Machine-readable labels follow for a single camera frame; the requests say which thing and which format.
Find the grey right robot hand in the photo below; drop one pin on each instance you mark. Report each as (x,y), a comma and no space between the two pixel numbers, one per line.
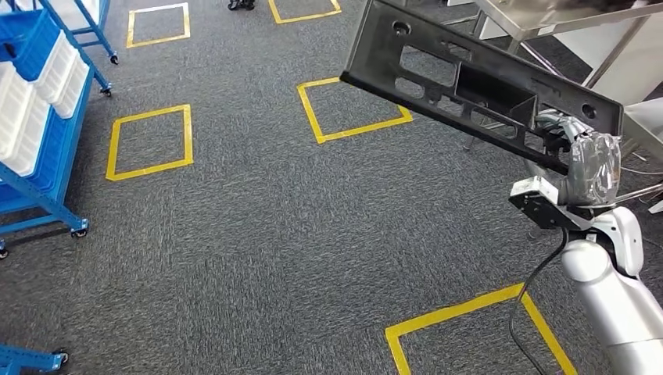
(595,171)

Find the black plastic frame part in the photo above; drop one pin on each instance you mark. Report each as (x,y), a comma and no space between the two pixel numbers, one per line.
(373,57)

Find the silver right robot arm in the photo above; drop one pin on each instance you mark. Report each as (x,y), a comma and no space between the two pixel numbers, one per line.
(616,305)

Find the blue metal shelf with casters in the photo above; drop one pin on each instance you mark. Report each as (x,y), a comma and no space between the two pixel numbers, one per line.
(98,31)
(31,194)

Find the small steel table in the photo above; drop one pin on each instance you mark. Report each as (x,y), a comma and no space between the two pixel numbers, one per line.
(518,20)

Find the yellow floor tape square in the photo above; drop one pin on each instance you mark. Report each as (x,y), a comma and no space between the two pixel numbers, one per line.
(150,167)

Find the white plastic bin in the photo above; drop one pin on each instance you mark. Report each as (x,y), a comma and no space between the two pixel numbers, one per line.
(72,88)
(28,140)
(13,108)
(54,67)

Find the blue plastic bin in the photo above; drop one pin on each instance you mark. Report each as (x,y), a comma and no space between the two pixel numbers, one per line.
(31,36)

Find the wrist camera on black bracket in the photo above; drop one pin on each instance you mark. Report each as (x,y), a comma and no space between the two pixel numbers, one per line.
(544,212)

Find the blue frame with caster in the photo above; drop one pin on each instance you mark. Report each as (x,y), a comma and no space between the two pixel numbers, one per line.
(26,357)

